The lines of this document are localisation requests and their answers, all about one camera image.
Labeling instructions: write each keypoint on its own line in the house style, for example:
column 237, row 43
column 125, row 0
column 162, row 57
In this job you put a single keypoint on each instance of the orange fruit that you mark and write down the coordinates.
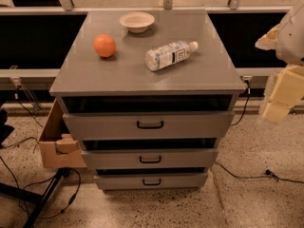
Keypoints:
column 104, row 45

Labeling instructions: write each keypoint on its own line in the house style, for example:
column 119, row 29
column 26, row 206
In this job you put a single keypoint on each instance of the grey bottom drawer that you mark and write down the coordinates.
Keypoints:
column 151, row 181

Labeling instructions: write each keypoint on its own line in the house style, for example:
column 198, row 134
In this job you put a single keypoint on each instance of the black tripod stand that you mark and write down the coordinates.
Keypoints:
column 34, row 203

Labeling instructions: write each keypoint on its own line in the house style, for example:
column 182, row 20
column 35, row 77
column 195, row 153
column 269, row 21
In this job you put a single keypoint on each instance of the clear plastic water bottle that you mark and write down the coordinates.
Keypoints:
column 168, row 55

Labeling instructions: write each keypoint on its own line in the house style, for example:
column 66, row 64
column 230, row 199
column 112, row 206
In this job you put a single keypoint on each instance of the grey drawer cabinet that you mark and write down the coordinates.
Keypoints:
column 148, row 110

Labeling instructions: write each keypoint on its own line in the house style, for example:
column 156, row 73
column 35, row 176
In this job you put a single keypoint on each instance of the grey top drawer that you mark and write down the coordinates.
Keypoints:
column 139, row 126

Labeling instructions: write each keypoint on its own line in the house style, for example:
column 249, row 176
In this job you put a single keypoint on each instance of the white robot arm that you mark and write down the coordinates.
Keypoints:
column 287, row 39

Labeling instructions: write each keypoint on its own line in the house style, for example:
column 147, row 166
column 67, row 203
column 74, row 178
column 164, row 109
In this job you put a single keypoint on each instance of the grey middle drawer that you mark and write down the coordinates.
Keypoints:
column 148, row 159

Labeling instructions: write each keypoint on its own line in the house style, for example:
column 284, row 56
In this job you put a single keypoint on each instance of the cardboard box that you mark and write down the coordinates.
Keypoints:
column 57, row 147

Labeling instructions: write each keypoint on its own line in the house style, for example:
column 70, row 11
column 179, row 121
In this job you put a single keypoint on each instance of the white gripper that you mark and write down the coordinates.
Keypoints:
column 294, row 38

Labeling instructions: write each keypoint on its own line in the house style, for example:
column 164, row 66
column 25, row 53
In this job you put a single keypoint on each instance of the grey drawer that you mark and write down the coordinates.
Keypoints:
column 139, row 126
column 151, row 181
column 148, row 159

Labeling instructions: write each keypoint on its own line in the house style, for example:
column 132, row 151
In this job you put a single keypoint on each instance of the white paper bowl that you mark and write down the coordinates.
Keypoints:
column 137, row 22

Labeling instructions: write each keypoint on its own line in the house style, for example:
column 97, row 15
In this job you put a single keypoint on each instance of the metal railing frame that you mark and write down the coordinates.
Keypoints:
column 38, row 73

